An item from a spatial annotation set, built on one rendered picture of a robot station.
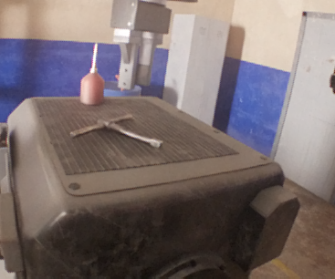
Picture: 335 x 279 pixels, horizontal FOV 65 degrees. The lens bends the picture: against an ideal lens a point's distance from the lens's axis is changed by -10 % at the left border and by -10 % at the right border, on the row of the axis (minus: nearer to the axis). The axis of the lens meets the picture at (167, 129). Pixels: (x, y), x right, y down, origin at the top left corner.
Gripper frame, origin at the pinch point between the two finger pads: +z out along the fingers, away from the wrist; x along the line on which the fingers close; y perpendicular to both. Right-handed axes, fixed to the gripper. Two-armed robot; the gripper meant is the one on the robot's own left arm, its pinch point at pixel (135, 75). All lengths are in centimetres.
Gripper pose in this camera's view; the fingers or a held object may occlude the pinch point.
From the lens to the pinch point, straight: 53.8
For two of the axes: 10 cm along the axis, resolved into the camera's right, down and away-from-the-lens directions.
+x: -4.2, 2.3, -8.8
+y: -9.0, -2.5, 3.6
